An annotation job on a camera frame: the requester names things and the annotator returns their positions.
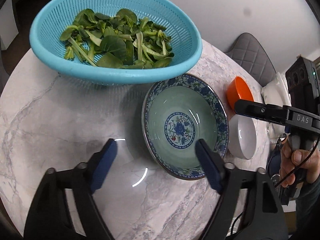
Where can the black flat left gripper finger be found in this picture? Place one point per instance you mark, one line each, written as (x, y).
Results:
(269, 113)

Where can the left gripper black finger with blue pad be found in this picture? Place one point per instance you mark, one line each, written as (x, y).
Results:
(99, 165)
(212, 165)

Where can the white bowl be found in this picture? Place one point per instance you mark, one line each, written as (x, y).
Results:
(242, 137)

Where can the orange plastic bowl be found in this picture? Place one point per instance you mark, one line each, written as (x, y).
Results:
(238, 89)

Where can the blue floral green bowl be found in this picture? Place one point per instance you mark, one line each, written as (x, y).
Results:
(177, 113)

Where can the dark green sleeve forearm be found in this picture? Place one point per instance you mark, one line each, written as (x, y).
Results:
(307, 205)

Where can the person's right hand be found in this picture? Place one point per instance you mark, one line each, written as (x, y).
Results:
(290, 159)

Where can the white rice cooker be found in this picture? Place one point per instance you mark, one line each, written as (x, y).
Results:
(276, 91)

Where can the grey quilted chair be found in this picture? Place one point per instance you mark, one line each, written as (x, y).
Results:
(247, 52)

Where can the green leafy vegetables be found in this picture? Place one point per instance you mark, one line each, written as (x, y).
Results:
(123, 41)

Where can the teal plastic colander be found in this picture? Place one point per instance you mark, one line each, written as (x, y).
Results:
(58, 14)

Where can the black camera box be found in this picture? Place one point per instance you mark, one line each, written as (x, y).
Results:
(303, 85)

